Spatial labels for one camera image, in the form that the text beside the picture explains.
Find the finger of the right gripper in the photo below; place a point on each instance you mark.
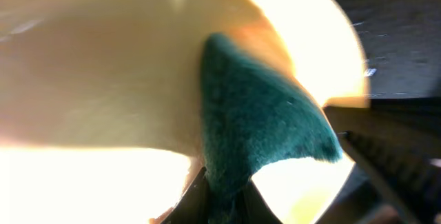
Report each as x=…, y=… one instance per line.
x=395, y=141

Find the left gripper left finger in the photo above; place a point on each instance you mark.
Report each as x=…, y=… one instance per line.
x=193, y=207

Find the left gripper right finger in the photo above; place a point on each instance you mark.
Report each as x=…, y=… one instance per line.
x=258, y=206

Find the yellow plate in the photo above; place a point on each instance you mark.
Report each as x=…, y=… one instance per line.
x=101, y=102

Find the green yellow sponge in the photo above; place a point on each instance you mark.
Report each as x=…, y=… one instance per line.
x=252, y=116

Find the black round tray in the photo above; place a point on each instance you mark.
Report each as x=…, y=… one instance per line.
x=401, y=39

